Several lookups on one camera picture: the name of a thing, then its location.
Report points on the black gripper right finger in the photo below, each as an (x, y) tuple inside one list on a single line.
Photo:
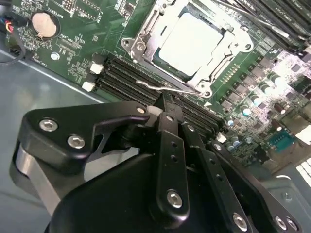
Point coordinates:
[(215, 170)]

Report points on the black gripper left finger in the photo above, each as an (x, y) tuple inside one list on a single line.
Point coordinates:
[(60, 133)]

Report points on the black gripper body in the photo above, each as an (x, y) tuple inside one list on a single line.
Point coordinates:
[(109, 206)]

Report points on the green CPU with silver top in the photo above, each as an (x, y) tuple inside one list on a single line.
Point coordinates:
[(189, 43)]

